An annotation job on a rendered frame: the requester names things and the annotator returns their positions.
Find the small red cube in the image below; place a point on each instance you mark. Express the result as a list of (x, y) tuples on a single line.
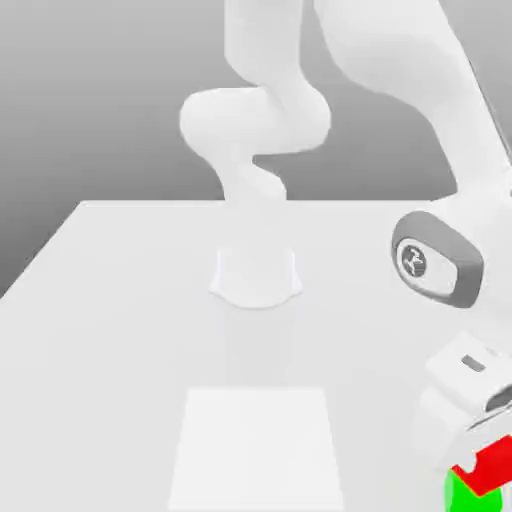
[(494, 466)]

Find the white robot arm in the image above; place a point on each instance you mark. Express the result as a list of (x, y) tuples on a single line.
[(256, 120)]

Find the small green cube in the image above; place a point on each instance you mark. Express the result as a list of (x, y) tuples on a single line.
[(460, 496)]

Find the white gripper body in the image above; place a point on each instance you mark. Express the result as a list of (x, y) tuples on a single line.
[(444, 432)]

